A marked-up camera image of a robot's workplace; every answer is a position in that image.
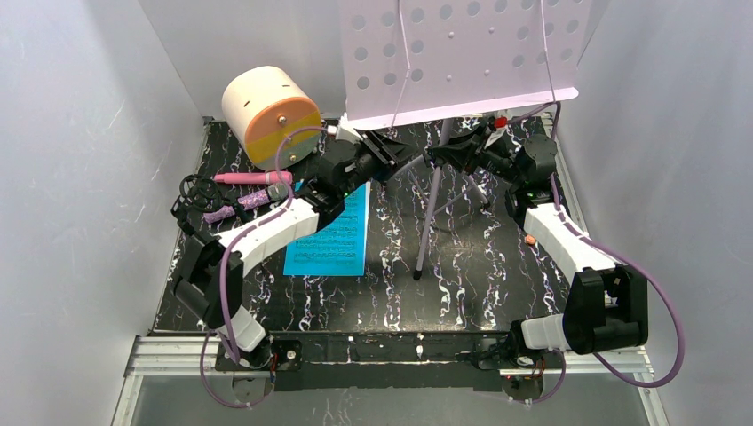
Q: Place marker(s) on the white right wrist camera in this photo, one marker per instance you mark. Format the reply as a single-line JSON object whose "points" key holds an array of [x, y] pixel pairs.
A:
{"points": [[498, 129]]}

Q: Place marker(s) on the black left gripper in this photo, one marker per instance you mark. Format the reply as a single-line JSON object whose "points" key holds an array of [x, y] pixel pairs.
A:
{"points": [[376, 153]]}

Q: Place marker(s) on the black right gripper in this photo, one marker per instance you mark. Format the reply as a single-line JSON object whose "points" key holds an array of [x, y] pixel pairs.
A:
{"points": [[471, 153]]}

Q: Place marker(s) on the pink microphone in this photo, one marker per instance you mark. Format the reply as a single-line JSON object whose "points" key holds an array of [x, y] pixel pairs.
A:
{"points": [[254, 178]]}

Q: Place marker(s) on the blue sheet music page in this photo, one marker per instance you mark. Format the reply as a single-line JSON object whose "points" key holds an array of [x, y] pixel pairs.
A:
{"points": [[339, 250]]}

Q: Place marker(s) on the black tripod microphone stand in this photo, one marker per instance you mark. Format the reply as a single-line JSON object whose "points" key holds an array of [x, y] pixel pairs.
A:
{"points": [[201, 194]]}

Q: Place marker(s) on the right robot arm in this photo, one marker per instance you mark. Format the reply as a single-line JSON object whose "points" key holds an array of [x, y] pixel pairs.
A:
{"points": [[606, 306]]}

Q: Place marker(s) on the aluminium rail right edge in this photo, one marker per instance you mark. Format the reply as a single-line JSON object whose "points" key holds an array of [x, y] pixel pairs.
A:
{"points": [[565, 195]]}

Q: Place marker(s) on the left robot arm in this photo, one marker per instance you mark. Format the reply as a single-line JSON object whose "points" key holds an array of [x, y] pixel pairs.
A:
{"points": [[213, 268]]}

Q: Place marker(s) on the lilac music stand tripod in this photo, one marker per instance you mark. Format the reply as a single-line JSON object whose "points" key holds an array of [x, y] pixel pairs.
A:
{"points": [[407, 62]]}

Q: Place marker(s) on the silver mesh studio microphone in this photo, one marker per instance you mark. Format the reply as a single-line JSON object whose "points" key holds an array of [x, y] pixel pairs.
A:
{"points": [[260, 198]]}

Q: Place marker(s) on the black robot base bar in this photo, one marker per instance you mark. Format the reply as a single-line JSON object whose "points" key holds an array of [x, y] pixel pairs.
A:
{"points": [[300, 361]]}

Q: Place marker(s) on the round pastel drawer cabinet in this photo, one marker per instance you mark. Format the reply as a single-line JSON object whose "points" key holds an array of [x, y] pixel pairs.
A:
{"points": [[275, 122]]}

